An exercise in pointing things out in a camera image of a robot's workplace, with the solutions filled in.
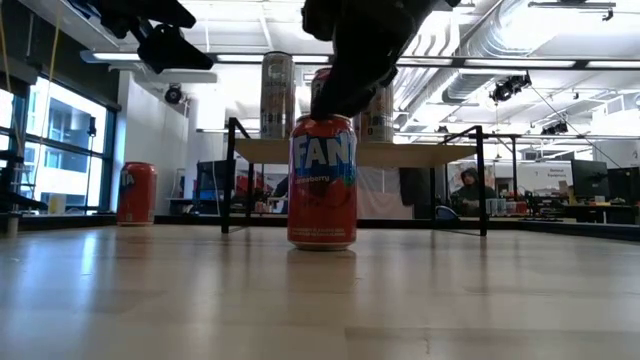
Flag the red Fanta soda can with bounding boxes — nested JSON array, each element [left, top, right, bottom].
[[287, 113, 359, 252], [116, 161, 159, 227], [309, 67, 334, 119]]

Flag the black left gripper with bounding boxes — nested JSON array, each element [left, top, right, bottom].
[[89, 0, 216, 75]]

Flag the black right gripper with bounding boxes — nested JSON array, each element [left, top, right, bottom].
[[301, 0, 451, 121]]

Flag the white Celsius slim can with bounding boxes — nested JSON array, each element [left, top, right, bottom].
[[358, 82, 395, 145], [259, 51, 297, 141]]

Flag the person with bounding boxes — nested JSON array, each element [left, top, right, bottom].
[[448, 167, 496, 217]]

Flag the long ceiling light bar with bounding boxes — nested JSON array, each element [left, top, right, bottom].
[[79, 48, 640, 71]]

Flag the white wall sign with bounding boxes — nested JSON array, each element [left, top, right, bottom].
[[537, 162, 574, 196]]

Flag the silver ventilation duct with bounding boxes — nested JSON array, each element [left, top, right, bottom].
[[442, 0, 581, 104]]

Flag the black aluminium table frame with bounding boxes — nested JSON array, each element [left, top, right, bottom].
[[0, 212, 640, 244]]

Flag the black tripod stand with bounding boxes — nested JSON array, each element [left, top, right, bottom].
[[84, 115, 100, 214]]

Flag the black computer monitor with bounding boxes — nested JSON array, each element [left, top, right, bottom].
[[195, 159, 236, 201], [607, 167, 640, 206], [571, 158, 610, 201]]

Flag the round black ceiling speaker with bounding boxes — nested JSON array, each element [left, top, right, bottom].
[[163, 83, 184, 105]]

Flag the thin yellow cord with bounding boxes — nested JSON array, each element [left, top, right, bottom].
[[0, 9, 14, 96]]

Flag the beige curtain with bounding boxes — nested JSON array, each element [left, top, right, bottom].
[[356, 166, 414, 220]]

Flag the wooden shelf black metal legs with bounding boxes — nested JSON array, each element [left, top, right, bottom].
[[221, 117, 489, 237]]

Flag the black ceiling spotlight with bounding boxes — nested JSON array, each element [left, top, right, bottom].
[[489, 73, 533, 104]]

